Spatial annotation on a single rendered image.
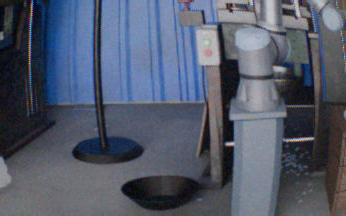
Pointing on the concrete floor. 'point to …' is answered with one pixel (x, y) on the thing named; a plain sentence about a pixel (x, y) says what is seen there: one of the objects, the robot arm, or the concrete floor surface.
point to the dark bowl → (160, 191)
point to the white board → (204, 133)
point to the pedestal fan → (99, 147)
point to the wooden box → (345, 163)
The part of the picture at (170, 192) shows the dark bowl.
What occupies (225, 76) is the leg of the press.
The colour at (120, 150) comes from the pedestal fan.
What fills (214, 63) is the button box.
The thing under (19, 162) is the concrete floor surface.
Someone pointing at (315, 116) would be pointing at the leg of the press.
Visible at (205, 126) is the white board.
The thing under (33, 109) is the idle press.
